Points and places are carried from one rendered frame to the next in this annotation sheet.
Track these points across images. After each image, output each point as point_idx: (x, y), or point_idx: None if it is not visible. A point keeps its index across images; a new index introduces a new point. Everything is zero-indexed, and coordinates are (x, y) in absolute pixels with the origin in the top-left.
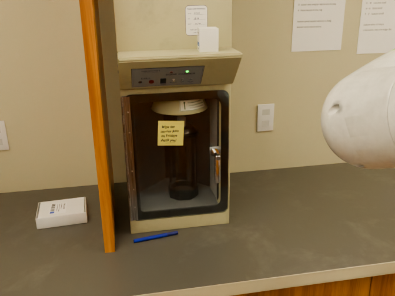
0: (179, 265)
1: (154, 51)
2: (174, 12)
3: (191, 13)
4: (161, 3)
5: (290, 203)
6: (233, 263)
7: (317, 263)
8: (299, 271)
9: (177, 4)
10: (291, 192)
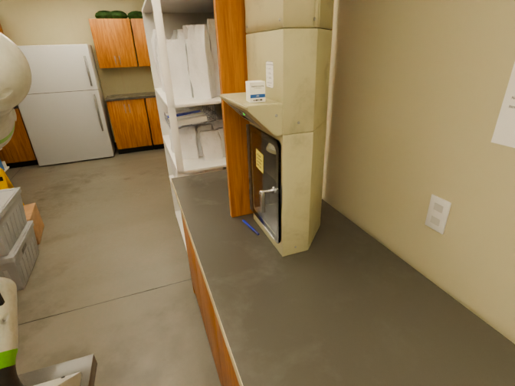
0: (219, 242)
1: None
2: (262, 66)
3: (267, 68)
4: (258, 58)
5: (340, 292)
6: (224, 264)
7: (230, 312)
8: (218, 300)
9: (263, 60)
10: (368, 293)
